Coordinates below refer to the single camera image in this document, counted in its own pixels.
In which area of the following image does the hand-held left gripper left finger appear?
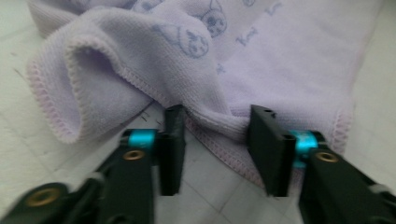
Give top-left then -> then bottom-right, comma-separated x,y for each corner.
92,104 -> 188,224

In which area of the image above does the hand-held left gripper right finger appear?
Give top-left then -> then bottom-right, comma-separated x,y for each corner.
247,105 -> 396,224

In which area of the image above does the lilac printed towel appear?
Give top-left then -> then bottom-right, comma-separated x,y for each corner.
26,0 -> 384,190

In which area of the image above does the white grid mat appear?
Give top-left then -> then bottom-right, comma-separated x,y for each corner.
0,0 -> 396,224

